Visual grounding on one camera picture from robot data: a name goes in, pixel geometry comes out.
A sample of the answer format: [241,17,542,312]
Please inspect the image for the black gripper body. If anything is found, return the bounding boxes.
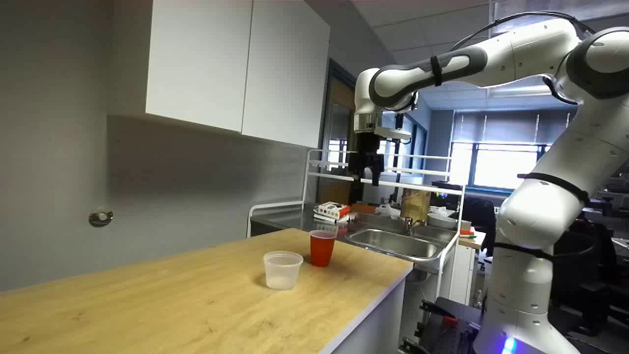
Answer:
[346,131,387,178]

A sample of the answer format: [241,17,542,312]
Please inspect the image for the red plastic cup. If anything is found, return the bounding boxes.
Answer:
[308,228,338,269]

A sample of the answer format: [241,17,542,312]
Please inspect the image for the red white cardboard box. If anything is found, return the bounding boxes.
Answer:
[312,200,353,222]

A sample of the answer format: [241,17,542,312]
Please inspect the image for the brown paper bag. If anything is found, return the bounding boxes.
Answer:
[399,188,434,228]

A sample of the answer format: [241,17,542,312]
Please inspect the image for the stainless steel sink counter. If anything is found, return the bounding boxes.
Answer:
[249,202,460,267]

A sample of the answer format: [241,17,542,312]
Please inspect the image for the window with blinds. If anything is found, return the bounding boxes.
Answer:
[450,108,578,192]

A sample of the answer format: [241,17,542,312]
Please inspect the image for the white counter base cabinet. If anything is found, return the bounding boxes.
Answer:
[322,273,414,354]

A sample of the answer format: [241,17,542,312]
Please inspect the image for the black red clamp device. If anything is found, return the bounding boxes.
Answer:
[418,296,483,354]

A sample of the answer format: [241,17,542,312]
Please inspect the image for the glazed door with dark frame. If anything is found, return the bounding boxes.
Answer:
[318,58,361,206]

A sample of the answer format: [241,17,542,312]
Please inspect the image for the white wire shelf rack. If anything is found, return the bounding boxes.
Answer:
[300,145,467,263]

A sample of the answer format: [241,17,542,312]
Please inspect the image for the white tube rail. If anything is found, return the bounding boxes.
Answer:
[245,198,306,239]

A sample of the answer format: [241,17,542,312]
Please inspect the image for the white wall cabinet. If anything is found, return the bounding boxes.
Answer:
[106,0,332,149]

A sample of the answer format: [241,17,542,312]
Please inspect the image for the round wall knob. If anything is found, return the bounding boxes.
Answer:
[86,206,114,230]

